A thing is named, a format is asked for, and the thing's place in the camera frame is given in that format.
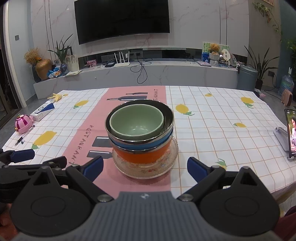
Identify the blue snack bags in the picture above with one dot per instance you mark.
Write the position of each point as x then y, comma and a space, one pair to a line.
56, 72

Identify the teddy bear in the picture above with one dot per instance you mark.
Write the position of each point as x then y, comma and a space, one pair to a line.
214, 49

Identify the orange steel bowl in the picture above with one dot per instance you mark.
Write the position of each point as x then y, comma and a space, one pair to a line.
145, 156

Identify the white blue box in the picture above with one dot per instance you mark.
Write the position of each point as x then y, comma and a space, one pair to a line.
42, 111

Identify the water bottle jug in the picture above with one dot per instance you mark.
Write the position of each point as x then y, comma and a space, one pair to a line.
286, 83

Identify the blue steel bowl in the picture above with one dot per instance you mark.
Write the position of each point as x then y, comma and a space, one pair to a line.
166, 131

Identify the gold vase dried flowers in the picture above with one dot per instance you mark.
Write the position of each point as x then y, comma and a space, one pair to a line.
40, 66

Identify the phone on stand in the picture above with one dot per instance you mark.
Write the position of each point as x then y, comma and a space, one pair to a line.
286, 136

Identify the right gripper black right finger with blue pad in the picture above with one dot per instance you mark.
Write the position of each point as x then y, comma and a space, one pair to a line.
207, 178

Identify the grey-green trash bin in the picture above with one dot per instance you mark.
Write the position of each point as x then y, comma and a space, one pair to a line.
247, 77

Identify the black pen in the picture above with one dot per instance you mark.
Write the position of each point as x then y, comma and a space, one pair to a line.
21, 139

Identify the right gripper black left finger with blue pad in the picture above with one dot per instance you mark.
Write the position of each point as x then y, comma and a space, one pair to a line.
81, 179

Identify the tall green floor plant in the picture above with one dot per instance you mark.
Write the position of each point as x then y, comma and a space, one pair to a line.
261, 65

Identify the pink round toy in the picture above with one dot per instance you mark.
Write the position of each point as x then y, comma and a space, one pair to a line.
23, 123

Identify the lemon grid tablecloth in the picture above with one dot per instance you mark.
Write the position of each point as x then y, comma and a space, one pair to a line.
225, 127

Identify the green potted plant white pot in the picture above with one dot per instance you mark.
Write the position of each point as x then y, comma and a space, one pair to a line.
68, 61

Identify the black television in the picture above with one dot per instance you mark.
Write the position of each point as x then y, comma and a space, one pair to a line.
98, 20

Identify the yellow banana toy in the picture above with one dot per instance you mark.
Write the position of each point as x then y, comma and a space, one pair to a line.
55, 98

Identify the clear glass plate with flowers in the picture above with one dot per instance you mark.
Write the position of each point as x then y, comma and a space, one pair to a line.
148, 171

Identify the green ceramic bowl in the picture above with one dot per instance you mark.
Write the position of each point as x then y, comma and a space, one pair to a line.
136, 122

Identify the white wifi router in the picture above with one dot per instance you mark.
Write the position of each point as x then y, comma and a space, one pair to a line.
120, 60

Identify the pink restaurant placemat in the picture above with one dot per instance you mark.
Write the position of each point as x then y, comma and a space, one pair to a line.
92, 136

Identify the pink heater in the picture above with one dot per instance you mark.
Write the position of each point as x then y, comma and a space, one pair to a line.
286, 97

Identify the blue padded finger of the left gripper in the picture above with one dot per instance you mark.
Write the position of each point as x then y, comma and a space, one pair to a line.
11, 156

